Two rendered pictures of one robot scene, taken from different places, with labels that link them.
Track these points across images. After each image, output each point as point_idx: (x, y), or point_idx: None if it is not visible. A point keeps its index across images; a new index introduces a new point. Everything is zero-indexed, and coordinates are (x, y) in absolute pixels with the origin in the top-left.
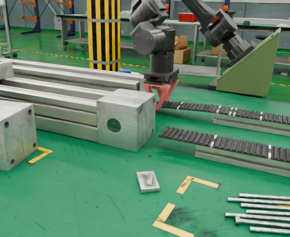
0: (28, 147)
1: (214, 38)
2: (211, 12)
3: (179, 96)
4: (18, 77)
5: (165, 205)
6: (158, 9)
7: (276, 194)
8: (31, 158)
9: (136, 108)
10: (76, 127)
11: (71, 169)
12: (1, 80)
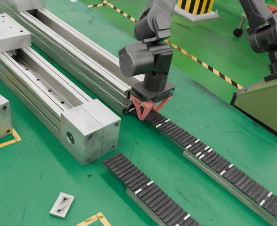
0: (1, 133)
1: (257, 45)
2: (262, 15)
3: (185, 102)
4: (44, 39)
5: None
6: (157, 29)
7: None
8: (1, 141)
9: (84, 136)
10: (49, 123)
11: (20, 166)
12: (19, 48)
